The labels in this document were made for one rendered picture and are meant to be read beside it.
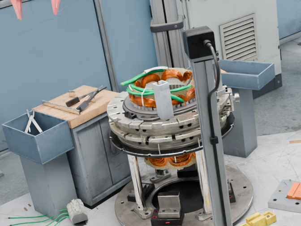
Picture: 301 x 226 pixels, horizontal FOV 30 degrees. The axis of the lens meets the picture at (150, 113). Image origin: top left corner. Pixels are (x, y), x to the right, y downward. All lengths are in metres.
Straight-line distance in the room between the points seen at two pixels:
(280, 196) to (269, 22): 2.71
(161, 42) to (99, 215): 0.62
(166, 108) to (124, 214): 0.37
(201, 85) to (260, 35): 3.20
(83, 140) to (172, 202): 0.31
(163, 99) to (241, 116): 0.45
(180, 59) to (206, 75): 0.99
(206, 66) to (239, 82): 0.75
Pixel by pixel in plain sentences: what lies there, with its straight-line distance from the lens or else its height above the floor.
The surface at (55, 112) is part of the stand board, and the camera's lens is 1.60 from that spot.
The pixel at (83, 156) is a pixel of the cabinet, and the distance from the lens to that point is 1.59.
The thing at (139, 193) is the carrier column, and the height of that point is 0.87.
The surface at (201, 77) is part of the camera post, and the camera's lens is 0.91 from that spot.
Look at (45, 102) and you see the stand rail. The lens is 1.67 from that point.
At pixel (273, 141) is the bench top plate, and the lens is 1.86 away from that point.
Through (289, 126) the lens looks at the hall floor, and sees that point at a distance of 3.74.
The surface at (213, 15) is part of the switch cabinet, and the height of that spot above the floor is 0.71.
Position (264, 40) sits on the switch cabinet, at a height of 0.41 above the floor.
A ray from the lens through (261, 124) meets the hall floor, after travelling 3.79.
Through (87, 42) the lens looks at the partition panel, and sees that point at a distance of 3.87.
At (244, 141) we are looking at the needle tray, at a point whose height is 0.84.
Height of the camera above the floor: 1.64
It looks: 23 degrees down
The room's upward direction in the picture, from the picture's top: 10 degrees counter-clockwise
